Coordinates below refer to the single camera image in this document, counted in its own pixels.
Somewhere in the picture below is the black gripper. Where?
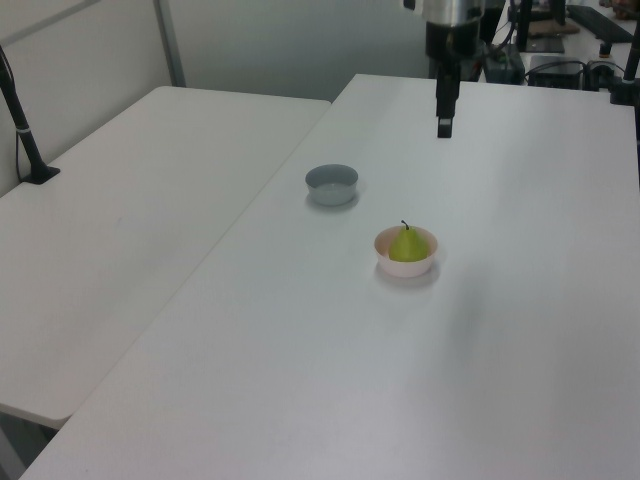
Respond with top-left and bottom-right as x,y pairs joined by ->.
424,22 -> 486,139

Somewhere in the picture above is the green pear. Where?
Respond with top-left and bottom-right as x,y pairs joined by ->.
388,219 -> 430,263

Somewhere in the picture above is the grey plastic bowl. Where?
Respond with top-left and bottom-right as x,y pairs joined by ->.
305,163 -> 360,207

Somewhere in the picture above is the pink plastic bowl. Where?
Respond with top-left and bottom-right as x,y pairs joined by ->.
373,225 -> 439,279

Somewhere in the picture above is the black monitor stand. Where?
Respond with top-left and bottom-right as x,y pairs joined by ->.
512,0 -> 567,54

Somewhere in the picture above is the black electronics box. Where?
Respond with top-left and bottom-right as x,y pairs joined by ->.
523,55 -> 587,90

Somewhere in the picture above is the black keyboard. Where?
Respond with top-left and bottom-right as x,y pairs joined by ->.
569,4 -> 635,44

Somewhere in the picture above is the black clamp stand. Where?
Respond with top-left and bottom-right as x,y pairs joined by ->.
607,42 -> 640,106

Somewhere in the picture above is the white side table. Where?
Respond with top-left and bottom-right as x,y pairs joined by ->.
0,85 -> 334,430

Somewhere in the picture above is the grey metal partition post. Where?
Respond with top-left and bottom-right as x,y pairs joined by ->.
152,0 -> 187,89

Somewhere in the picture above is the black camera stand pole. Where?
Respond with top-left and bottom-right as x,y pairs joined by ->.
0,44 -> 62,186

